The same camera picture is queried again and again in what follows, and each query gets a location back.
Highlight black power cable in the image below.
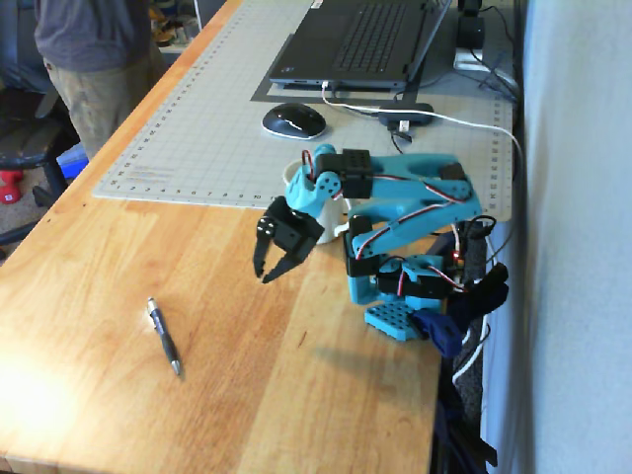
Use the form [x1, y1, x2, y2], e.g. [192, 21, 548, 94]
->
[457, 213, 499, 249]

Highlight cream ceramic mug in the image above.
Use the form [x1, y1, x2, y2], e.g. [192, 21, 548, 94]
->
[281, 160, 355, 246]

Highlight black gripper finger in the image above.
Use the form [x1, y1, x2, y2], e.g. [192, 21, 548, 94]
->
[252, 204, 278, 278]
[262, 252, 301, 285]

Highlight dark blue ballpoint pen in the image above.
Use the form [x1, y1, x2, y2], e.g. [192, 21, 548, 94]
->
[146, 296, 185, 379]

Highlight black device on silver stand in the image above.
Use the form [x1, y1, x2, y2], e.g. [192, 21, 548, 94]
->
[452, 0, 495, 73]

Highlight black computer mouse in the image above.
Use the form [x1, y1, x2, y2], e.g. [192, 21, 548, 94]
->
[261, 102, 329, 140]

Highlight blue storage box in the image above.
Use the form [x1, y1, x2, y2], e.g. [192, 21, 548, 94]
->
[55, 143, 91, 186]

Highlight black office chair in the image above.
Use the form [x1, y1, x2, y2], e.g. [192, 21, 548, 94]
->
[0, 63, 83, 248]

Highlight dark blue table clamp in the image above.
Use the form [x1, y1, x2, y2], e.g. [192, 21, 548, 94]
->
[411, 280, 511, 359]

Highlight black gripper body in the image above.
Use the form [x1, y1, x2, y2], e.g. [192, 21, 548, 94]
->
[269, 196, 326, 264]

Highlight person in grey shirt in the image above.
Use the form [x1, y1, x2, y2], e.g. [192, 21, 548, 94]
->
[34, 0, 169, 160]

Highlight white usb cable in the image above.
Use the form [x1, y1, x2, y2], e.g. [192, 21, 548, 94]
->
[320, 79, 525, 387]

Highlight black desk cable bundle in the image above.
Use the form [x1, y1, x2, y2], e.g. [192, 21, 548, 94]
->
[472, 3, 520, 103]

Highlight red dumbbell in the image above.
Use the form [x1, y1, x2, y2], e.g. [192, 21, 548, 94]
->
[0, 169, 26, 205]

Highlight black laptop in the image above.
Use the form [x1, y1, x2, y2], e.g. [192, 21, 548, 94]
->
[269, 0, 453, 93]

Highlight grey gridded cutting mat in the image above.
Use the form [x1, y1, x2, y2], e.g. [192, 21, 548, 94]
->
[92, 0, 517, 224]

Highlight black usb hub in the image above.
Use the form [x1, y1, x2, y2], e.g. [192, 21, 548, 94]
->
[376, 102, 436, 128]

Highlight cluttered storage shelf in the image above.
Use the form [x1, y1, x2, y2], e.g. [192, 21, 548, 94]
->
[149, 0, 201, 51]

